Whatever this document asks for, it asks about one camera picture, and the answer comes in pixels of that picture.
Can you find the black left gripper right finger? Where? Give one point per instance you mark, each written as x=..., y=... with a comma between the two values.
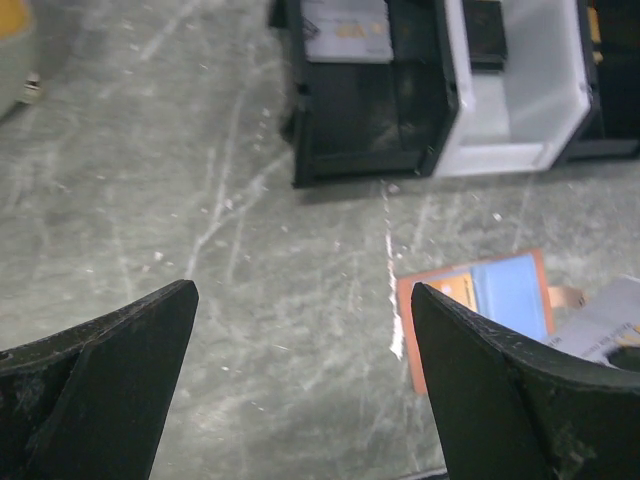
x=509, y=407

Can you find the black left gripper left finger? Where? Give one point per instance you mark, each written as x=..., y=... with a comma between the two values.
x=91, y=401

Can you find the gold card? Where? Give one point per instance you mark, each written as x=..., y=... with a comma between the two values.
x=458, y=287
x=594, y=27

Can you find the white card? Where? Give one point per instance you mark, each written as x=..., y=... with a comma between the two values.
x=603, y=329
x=353, y=31

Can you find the black credit card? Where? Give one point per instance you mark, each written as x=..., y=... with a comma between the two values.
x=486, y=37

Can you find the gold card in tray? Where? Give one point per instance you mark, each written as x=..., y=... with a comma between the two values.
x=594, y=27

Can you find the white card in tray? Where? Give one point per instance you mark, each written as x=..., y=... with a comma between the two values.
x=353, y=31

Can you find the white orange drawer cabinet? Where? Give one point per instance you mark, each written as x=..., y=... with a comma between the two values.
x=20, y=82

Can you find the black white three-compartment tray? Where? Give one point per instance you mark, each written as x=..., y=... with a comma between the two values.
x=428, y=114

